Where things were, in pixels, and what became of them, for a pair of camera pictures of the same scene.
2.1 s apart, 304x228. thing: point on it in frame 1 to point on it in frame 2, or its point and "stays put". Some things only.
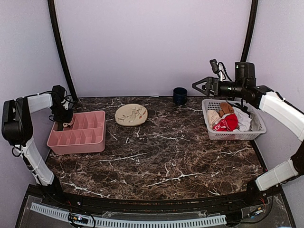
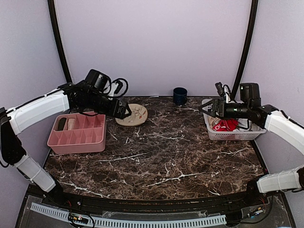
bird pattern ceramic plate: x=131 y=114 stays put
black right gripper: x=211 y=81 to x=217 y=104
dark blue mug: x=180 y=96 stays put
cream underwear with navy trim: x=65 y=125 to x=71 y=124
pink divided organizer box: x=87 y=134 stays put
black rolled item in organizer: x=60 y=125 stays put
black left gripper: x=66 y=119 to x=119 y=114
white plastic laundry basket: x=257 y=126 stays put
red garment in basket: x=230 y=123 stays put
